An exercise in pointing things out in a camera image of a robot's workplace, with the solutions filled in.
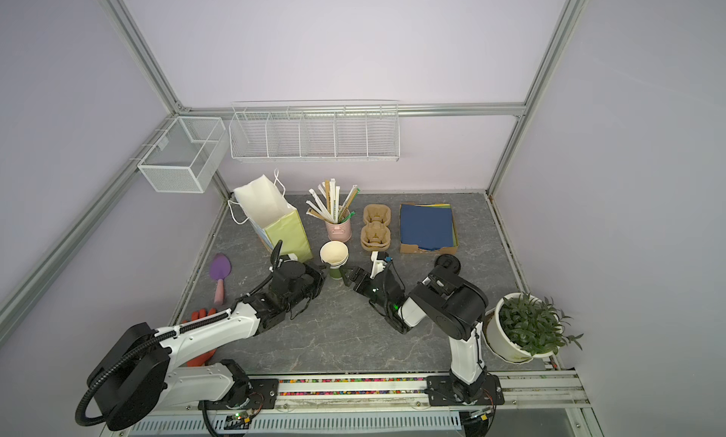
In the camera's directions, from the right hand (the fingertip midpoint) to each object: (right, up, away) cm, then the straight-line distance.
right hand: (345, 274), depth 89 cm
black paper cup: (-4, +6, +3) cm, 8 cm away
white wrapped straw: (-6, +24, +10) cm, 27 cm away
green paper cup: (-3, 0, +1) cm, 4 cm away
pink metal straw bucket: (-3, +13, +11) cm, 17 cm away
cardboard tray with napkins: (+29, +14, +16) cm, 36 cm away
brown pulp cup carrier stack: (+10, +12, +14) cm, 20 cm away
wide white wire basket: (-12, +49, +11) cm, 51 cm away
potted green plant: (+46, -9, -21) cm, 51 cm away
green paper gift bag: (-29, +23, +7) cm, 38 cm away
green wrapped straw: (0, +18, +12) cm, 22 cm away
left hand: (-3, +4, -6) cm, 8 cm away
